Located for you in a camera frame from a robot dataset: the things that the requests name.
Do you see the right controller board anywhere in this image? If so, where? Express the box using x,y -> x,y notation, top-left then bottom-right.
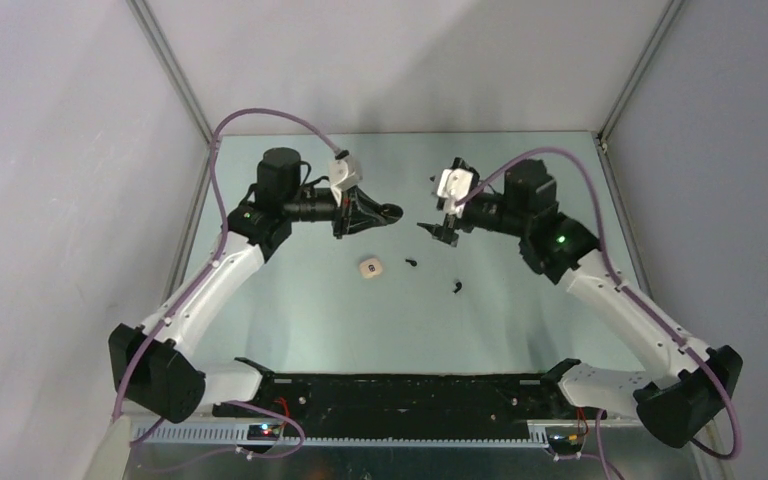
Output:
548,434 -> 586,448

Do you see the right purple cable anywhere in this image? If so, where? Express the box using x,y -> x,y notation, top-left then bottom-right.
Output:
453,146 -> 744,480

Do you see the beige earbud charging case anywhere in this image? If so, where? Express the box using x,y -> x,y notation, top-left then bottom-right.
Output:
359,257 -> 384,279

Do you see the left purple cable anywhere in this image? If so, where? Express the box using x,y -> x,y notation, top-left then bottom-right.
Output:
110,107 -> 346,458

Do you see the right aluminium frame post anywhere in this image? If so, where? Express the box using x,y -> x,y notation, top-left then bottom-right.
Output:
596,0 -> 688,152

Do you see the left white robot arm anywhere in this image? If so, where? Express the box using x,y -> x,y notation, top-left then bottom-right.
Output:
108,147 -> 403,423

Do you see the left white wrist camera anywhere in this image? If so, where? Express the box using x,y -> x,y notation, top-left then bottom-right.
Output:
327,150 -> 363,205

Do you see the aluminium frame post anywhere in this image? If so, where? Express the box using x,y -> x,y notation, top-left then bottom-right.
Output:
126,0 -> 213,144
596,0 -> 688,152

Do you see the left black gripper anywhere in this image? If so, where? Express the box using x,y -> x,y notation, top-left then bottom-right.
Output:
283,185 -> 387,240

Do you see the left controller board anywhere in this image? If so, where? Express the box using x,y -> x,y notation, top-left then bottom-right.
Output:
246,423 -> 283,441

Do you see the purple cable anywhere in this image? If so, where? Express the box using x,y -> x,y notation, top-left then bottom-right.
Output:
453,146 -> 744,480
110,107 -> 346,458

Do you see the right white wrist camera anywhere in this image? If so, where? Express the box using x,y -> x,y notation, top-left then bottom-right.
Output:
435,168 -> 478,218

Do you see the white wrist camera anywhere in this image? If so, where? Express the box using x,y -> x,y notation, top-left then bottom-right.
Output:
327,150 -> 363,205
435,168 -> 478,218

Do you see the controller board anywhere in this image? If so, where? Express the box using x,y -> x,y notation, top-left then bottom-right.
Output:
548,434 -> 586,448
246,423 -> 283,441

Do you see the left aluminium frame post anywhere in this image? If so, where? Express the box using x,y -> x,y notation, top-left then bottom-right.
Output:
126,0 -> 213,144

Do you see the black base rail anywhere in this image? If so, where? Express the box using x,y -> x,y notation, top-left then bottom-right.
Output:
214,370 -> 591,444

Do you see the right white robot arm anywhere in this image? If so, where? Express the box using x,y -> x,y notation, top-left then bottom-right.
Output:
422,158 -> 743,448

